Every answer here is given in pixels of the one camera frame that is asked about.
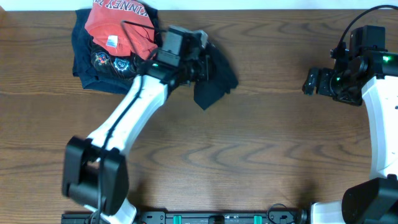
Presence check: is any black t-shirt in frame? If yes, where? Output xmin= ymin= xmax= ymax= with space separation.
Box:
xmin=193 ymin=42 xmax=239 ymax=110

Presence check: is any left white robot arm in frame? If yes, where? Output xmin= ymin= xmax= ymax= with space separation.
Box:
xmin=62 ymin=53 xmax=214 ymax=223

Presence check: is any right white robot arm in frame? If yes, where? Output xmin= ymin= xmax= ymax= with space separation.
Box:
xmin=302 ymin=49 xmax=397 ymax=223

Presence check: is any black patterned folded shirt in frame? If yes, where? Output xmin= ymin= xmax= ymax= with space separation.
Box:
xmin=91 ymin=44 xmax=144 ymax=80

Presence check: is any orange folded t-shirt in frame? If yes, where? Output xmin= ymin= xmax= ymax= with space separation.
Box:
xmin=85 ymin=0 xmax=157 ymax=59

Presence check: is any navy folded t-shirt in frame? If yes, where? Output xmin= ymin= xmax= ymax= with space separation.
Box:
xmin=72 ymin=3 xmax=162 ymax=95

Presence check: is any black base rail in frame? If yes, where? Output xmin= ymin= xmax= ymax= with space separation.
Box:
xmin=60 ymin=203 xmax=312 ymax=224

